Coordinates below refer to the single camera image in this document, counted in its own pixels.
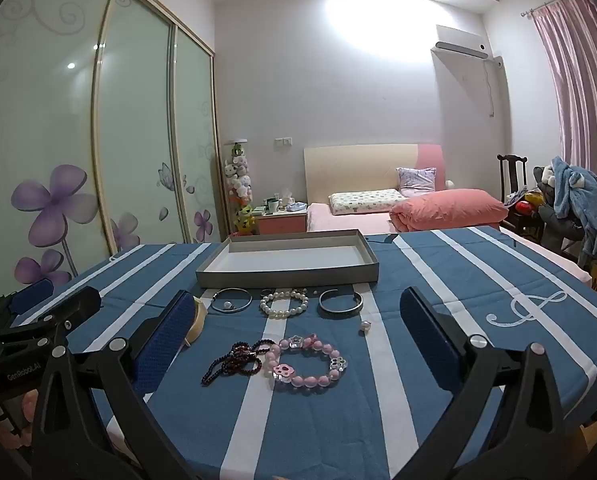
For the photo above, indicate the blue white striped tablecloth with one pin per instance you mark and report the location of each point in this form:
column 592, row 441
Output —
column 428, row 270

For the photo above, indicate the dark wooden chair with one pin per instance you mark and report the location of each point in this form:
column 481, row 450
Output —
column 504, row 180

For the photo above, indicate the curtain rod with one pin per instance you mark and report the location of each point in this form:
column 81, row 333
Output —
column 553, row 2

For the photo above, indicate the floral sliding door wardrobe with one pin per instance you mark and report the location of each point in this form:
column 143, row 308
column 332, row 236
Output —
column 53, row 110

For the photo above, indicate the purple floral pillow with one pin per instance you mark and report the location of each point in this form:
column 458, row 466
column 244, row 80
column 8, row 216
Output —
column 417, row 180

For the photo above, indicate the pink pillow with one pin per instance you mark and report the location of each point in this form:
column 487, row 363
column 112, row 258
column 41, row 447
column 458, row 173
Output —
column 448, row 207

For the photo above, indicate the tissue box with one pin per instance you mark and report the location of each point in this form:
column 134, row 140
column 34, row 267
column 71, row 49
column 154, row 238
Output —
column 296, row 205

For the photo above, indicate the blue plush robe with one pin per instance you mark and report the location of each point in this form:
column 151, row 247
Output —
column 576, row 195

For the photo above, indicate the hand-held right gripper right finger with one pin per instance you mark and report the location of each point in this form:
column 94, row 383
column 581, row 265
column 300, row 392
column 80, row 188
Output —
column 428, row 340

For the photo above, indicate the pink nightstand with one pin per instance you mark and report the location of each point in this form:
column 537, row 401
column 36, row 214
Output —
column 281, row 224

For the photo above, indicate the colourful clothes pile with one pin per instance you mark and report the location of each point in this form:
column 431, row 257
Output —
column 526, row 206

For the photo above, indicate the grey cardboard tray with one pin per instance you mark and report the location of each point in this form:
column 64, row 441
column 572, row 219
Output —
column 288, row 260

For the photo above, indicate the white wall outlet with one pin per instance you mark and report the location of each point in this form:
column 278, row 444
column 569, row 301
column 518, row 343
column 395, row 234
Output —
column 283, row 142

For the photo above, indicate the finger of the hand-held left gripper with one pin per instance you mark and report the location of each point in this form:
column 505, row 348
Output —
column 76, row 306
column 28, row 294

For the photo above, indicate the white patterned pillow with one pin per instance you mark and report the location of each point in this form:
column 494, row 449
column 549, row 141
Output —
column 363, row 201

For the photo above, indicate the pink curtain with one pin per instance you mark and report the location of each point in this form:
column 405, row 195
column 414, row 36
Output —
column 583, row 85

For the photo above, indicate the white air conditioner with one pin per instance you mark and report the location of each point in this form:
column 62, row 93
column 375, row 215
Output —
column 461, row 42

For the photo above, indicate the grey white plush toy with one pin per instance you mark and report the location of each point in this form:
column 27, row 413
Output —
column 546, row 176

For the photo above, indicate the thin silver bangle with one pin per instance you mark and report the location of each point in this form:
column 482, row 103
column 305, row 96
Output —
column 233, row 312

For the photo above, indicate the cream and pink headboard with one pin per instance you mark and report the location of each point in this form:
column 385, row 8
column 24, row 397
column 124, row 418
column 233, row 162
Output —
column 353, row 170

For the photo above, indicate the pink bed sheet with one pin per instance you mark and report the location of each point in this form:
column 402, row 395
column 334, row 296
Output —
column 323, row 216

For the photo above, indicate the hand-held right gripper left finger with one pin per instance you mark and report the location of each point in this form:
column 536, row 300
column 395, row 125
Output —
column 166, row 340

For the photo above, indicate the hanging plush toy column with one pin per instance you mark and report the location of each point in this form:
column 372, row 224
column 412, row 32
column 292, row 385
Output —
column 238, row 175

